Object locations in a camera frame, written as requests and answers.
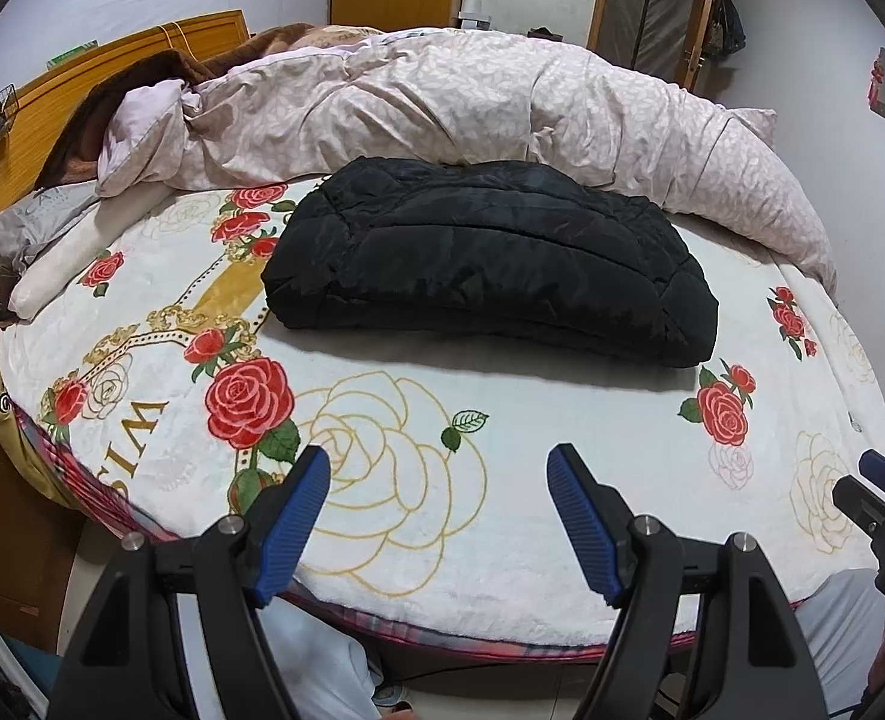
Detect grey pillow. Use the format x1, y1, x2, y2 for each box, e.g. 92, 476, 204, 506
0, 180, 102, 271

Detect wooden bed headboard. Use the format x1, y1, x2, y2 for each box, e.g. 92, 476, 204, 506
0, 10, 252, 256

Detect hanging dark bags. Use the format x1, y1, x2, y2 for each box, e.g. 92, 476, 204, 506
701, 0, 747, 61

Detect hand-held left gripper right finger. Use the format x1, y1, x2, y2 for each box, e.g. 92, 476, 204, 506
545, 442, 829, 720

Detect white rolled pillow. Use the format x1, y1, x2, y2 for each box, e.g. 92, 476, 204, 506
7, 187, 173, 320

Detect black puffer jacket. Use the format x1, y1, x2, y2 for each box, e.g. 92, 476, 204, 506
260, 156, 719, 370

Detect wooden framed door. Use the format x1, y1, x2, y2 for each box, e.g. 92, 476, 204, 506
588, 0, 724, 91

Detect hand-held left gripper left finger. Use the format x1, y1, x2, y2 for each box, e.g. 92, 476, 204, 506
48, 444, 332, 720

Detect brown blanket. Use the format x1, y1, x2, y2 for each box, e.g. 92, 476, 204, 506
33, 22, 383, 188

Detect wooden bed side rail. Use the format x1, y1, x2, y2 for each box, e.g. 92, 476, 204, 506
0, 360, 83, 650

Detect rose printed white blanket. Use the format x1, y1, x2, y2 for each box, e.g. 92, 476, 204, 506
0, 176, 885, 635

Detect pink floral duvet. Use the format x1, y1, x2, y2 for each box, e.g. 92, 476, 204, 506
95, 26, 839, 293

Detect green sticker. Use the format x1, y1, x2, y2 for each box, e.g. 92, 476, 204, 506
46, 40, 100, 70

